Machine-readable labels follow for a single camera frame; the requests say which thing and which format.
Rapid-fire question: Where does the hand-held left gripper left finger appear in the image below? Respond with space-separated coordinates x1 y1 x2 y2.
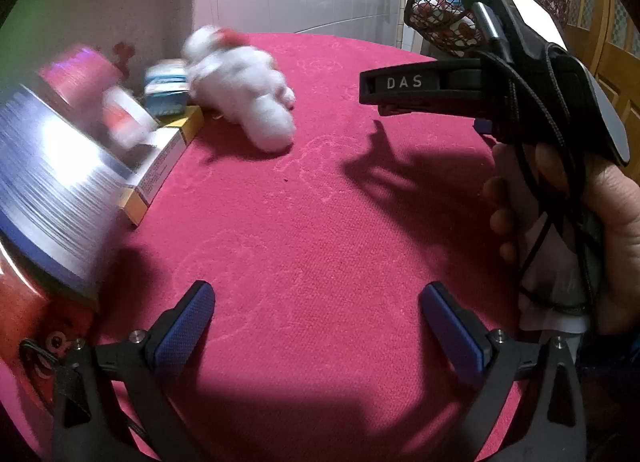
50 280 217 462

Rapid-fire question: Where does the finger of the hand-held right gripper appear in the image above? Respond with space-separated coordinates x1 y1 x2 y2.
377 102 478 117
359 60 486 105

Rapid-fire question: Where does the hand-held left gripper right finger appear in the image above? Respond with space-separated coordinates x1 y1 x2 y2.
419 281 588 462

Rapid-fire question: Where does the white plush toy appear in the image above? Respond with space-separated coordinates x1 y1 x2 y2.
182 26 297 152

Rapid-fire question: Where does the blue medicine box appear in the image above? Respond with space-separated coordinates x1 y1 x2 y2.
0 82 143 304

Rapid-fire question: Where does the person's right hand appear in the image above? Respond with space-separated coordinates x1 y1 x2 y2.
482 139 640 336

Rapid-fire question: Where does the wooden door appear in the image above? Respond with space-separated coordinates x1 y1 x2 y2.
562 0 640 143

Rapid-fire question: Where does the red tablecloth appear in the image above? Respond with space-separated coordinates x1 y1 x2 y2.
0 32 531 462

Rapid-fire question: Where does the red glossy object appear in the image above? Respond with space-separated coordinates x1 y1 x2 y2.
0 237 101 423

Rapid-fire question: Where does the yellow white box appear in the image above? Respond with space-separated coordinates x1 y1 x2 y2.
120 105 205 228

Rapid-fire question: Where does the blue white box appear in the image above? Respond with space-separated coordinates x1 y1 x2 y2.
144 59 192 118

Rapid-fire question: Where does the pink box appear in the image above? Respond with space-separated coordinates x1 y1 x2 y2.
37 45 126 110

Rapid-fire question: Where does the wire mesh basket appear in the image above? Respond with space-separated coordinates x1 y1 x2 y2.
404 0 572 60

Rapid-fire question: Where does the black cord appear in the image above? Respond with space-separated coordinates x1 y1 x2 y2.
495 40 603 317

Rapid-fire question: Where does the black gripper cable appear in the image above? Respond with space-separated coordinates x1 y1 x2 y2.
19 339 59 374

